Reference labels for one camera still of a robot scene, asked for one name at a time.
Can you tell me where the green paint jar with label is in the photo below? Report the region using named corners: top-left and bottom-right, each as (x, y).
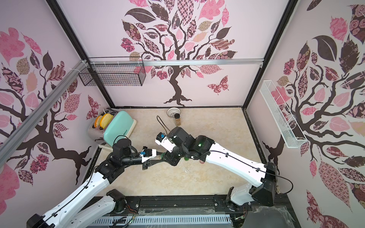
top-left (159, 153), bottom-right (166, 160)

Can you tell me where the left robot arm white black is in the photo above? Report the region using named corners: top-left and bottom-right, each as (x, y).
top-left (26, 138), bottom-right (161, 228)

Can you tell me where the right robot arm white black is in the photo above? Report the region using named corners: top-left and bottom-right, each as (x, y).
top-left (156, 127), bottom-right (278, 207)

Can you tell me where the spice jar with black cap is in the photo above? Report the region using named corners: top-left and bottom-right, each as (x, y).
top-left (174, 113), bottom-right (181, 126)

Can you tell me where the black white patterned bowl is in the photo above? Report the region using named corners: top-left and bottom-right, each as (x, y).
top-left (166, 107), bottom-right (181, 118)

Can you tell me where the mint green toaster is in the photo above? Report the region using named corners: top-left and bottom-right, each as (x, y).
top-left (103, 111), bottom-right (137, 146)

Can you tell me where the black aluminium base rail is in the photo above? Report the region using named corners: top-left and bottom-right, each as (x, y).
top-left (81, 194), bottom-right (295, 218)

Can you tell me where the white slotted cable duct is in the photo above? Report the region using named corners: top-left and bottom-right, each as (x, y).
top-left (89, 214), bottom-right (232, 228)

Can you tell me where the black wire wall basket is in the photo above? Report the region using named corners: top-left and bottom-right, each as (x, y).
top-left (79, 57), bottom-right (146, 86)

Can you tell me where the white wire wall shelf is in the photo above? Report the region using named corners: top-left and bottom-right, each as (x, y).
top-left (259, 80), bottom-right (308, 149)

